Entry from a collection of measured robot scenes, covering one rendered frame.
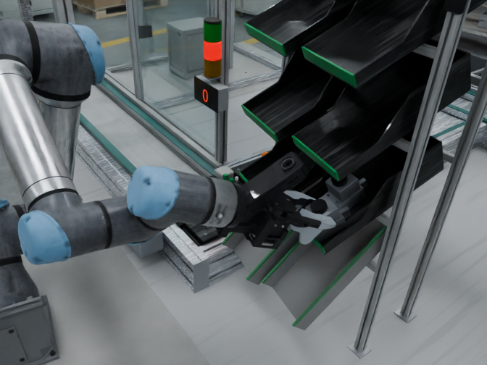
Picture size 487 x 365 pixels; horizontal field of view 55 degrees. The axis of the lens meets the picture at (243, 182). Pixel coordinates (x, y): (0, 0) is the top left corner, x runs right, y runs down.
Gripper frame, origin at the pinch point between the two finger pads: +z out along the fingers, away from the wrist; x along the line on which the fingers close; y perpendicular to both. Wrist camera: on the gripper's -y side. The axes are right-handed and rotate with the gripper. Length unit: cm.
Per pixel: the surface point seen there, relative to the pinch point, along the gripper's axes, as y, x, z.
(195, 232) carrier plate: 32.5, -32.9, -0.2
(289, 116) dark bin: -10.1, -15.0, -5.4
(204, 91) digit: 6, -65, 2
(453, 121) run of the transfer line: -14, -69, 115
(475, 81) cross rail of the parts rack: -30.9, -1.0, 16.2
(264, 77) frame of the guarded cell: 13, -143, 70
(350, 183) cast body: -5.9, -1.3, 3.5
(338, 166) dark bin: -9.6, 1.4, -4.5
